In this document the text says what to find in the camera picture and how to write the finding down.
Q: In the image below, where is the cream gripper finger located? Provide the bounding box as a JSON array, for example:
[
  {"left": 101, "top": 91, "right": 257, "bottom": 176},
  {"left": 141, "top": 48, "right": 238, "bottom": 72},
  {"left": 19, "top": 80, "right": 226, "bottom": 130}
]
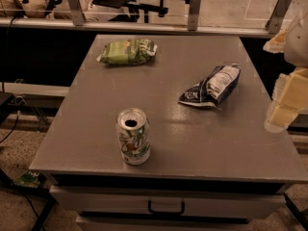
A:
[{"left": 264, "top": 102, "right": 297, "bottom": 133}]

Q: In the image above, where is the blue chip bag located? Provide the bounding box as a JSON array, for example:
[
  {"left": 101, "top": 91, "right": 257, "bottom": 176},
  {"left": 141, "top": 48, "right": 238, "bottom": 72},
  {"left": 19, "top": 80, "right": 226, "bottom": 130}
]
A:
[{"left": 179, "top": 64, "right": 242, "bottom": 108}]

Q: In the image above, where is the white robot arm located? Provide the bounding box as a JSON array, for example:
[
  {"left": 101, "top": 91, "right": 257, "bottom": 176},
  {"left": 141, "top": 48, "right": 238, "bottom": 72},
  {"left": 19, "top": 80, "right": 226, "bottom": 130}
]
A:
[{"left": 263, "top": 9, "right": 308, "bottom": 133}]

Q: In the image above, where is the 7up soda can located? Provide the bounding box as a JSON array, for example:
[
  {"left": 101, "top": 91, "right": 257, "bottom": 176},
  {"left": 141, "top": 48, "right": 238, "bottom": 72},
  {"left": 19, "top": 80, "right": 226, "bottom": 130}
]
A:
[{"left": 115, "top": 108, "right": 151, "bottom": 166}]

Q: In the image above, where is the green chip bag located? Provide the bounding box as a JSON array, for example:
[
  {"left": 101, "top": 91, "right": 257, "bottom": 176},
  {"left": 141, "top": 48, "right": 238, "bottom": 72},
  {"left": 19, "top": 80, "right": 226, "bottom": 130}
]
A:
[{"left": 96, "top": 38, "right": 158, "bottom": 65}]

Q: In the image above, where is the grey drawer cabinet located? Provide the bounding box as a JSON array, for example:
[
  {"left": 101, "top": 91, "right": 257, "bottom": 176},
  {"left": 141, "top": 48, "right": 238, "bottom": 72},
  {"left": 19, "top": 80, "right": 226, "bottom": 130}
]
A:
[{"left": 31, "top": 35, "right": 308, "bottom": 231}]

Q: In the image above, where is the green packet on floor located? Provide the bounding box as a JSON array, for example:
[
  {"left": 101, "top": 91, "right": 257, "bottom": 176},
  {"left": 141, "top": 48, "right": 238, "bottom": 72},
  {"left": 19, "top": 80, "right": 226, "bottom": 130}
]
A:
[{"left": 13, "top": 171, "right": 40, "bottom": 189}]

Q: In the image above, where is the black drawer handle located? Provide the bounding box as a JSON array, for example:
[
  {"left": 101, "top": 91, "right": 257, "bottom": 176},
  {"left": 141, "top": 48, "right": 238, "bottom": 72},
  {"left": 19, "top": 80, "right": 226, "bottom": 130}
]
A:
[{"left": 147, "top": 200, "right": 186, "bottom": 216}]

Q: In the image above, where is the metal railing frame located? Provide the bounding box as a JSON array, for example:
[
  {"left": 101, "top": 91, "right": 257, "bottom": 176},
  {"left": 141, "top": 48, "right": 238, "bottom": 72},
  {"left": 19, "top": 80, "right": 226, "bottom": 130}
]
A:
[{"left": 1, "top": 0, "right": 295, "bottom": 38}]

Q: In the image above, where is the black floor cable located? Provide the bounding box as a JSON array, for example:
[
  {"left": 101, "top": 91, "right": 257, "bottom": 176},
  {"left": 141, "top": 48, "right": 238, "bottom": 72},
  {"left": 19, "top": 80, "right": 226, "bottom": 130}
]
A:
[{"left": 0, "top": 13, "right": 49, "bottom": 231}]

